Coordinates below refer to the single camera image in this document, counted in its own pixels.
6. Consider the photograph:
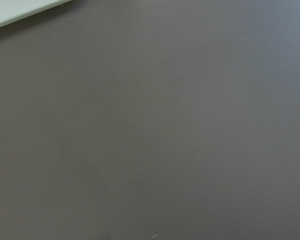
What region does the cream rabbit tray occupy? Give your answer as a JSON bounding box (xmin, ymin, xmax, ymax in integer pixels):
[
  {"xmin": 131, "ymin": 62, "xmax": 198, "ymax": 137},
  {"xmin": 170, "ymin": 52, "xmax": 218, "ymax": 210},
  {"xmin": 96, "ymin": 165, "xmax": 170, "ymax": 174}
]
[{"xmin": 0, "ymin": 0, "xmax": 69, "ymax": 28}]

